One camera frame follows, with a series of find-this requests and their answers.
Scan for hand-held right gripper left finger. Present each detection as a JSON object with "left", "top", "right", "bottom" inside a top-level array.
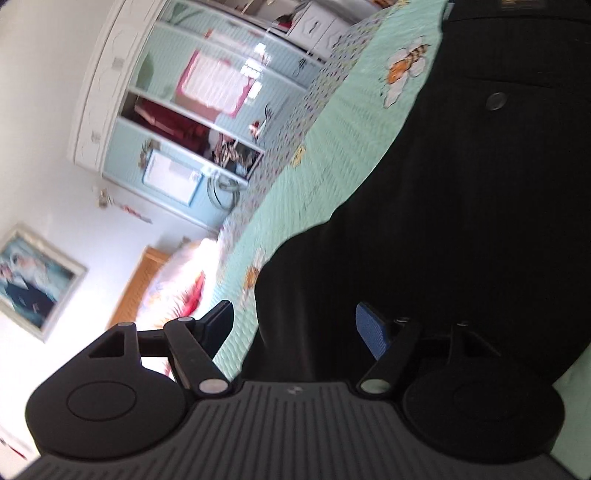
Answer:
[{"left": 88, "top": 300, "right": 234, "bottom": 400}]

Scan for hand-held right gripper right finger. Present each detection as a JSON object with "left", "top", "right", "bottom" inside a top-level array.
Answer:
[{"left": 355, "top": 302, "right": 502, "bottom": 400}]

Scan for black pants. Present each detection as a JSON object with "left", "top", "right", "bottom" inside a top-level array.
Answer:
[{"left": 240, "top": 0, "right": 591, "bottom": 388}]

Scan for red hanging clothes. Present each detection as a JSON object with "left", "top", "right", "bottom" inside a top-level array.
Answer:
[{"left": 134, "top": 97, "right": 208, "bottom": 144}]

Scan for floral pillow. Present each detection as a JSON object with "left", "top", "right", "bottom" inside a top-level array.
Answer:
[{"left": 145, "top": 237, "right": 222, "bottom": 379}]

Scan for wooden headboard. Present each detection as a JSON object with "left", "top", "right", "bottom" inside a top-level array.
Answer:
[{"left": 111, "top": 247, "right": 171, "bottom": 326}]

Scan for silver hoops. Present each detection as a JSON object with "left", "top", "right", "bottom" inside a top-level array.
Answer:
[{"left": 208, "top": 173, "right": 247, "bottom": 210}]

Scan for blue-framed poster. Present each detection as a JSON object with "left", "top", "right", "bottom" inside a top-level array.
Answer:
[{"left": 141, "top": 150, "right": 204, "bottom": 206}]

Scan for patterned brown cloth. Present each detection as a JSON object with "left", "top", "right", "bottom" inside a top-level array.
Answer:
[{"left": 212, "top": 134, "right": 254, "bottom": 171}]

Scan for framed portrait photo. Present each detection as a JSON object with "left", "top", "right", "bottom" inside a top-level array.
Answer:
[{"left": 0, "top": 224, "right": 88, "bottom": 343}]

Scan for green bee-print quilted bedspread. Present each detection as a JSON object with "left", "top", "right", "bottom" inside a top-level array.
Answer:
[{"left": 212, "top": 0, "right": 591, "bottom": 467}]

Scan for pink-bordered poster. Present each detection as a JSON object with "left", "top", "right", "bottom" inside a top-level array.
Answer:
[{"left": 175, "top": 50, "right": 252, "bottom": 118}]

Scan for white sliding-door wardrobe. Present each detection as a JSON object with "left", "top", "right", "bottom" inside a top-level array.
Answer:
[{"left": 67, "top": 0, "right": 384, "bottom": 232}]

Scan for white drawer cabinet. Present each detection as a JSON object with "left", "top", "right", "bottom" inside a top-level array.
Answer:
[{"left": 286, "top": 0, "right": 352, "bottom": 54}]

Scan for wall ornament with red tassel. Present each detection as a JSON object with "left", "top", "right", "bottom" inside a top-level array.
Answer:
[{"left": 92, "top": 187, "right": 153, "bottom": 224}]

